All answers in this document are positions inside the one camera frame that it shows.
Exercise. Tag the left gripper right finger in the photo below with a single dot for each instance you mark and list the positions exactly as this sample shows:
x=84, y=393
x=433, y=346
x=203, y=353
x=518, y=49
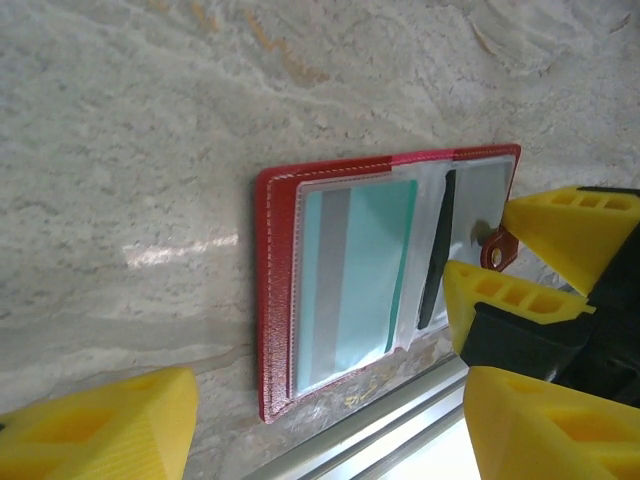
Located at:
x=550, y=435

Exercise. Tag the red leather card holder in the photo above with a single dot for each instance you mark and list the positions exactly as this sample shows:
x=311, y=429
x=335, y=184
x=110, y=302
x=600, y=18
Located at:
x=280, y=300

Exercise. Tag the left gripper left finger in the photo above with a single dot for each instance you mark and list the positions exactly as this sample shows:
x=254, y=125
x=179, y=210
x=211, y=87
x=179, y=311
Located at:
x=100, y=435

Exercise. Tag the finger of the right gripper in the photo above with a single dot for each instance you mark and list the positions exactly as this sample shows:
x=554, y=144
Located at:
x=500, y=315
x=565, y=230

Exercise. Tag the teal credit card grey stripe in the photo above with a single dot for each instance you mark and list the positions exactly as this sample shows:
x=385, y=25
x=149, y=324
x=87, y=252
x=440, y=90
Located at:
x=365, y=260

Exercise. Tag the long aluminium mounting rail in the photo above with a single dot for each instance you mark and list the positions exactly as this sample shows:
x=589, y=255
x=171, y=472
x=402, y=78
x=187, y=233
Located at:
x=375, y=450

